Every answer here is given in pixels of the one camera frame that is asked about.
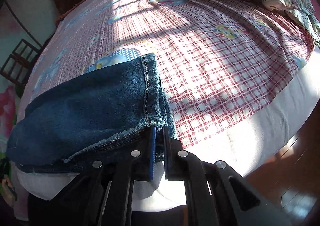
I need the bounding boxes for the blue denim pants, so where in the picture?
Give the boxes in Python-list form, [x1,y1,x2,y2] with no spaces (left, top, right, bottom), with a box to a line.
[7,53,177,174]

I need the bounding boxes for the floral wardrobe door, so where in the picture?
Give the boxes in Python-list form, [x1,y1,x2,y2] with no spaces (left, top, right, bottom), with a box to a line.
[0,1,45,207]

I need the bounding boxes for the pink plaid bed sheet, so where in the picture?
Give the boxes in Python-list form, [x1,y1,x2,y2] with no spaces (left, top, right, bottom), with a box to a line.
[18,0,314,147]

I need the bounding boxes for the wooden slatted chair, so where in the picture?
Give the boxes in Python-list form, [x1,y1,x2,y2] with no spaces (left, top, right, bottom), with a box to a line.
[1,39,42,88]

